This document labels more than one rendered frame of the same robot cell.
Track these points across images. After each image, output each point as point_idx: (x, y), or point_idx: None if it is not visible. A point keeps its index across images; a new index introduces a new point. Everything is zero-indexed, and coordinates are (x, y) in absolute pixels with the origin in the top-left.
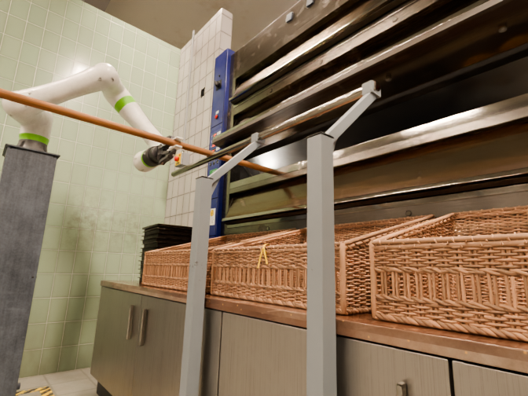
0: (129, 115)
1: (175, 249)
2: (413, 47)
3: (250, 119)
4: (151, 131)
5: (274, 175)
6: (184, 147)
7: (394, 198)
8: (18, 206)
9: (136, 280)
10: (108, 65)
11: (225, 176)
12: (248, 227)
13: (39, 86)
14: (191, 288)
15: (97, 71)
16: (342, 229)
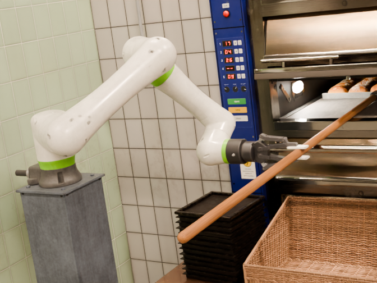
0: (175, 88)
1: (260, 245)
2: None
3: (338, 67)
4: (207, 104)
5: (366, 129)
6: (306, 152)
7: None
8: (92, 262)
9: (177, 276)
10: (169, 45)
11: (260, 109)
12: (323, 187)
13: (93, 106)
14: None
15: (161, 60)
16: None
